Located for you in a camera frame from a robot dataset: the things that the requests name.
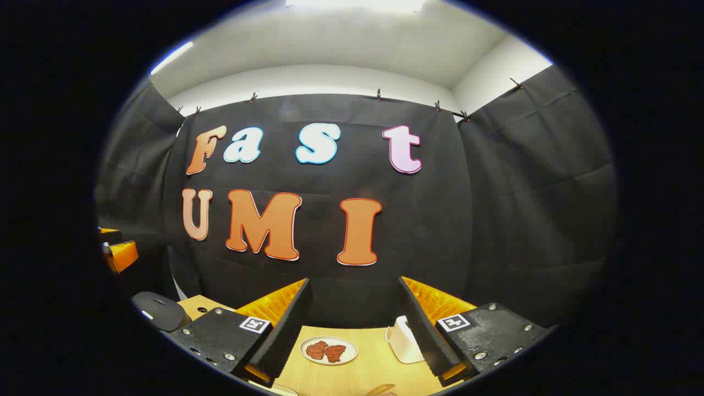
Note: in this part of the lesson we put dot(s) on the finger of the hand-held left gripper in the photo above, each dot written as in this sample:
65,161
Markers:
122,257
110,236

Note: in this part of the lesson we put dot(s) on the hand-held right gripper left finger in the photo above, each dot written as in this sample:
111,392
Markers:
286,335

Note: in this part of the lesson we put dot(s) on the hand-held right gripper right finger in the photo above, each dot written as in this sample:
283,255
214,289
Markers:
426,338

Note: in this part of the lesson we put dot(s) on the black silver rice cooker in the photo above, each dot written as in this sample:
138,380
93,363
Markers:
159,311

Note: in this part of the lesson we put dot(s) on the wooden spoon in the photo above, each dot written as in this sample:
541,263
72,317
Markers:
380,390

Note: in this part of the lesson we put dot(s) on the white toaster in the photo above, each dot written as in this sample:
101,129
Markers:
404,344

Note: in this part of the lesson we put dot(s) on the white round plate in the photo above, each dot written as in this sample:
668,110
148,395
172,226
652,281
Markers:
330,339

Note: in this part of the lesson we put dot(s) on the black backdrop cloth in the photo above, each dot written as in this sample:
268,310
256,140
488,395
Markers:
429,220

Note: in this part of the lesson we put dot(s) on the ceiling light panel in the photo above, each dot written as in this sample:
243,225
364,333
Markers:
355,4

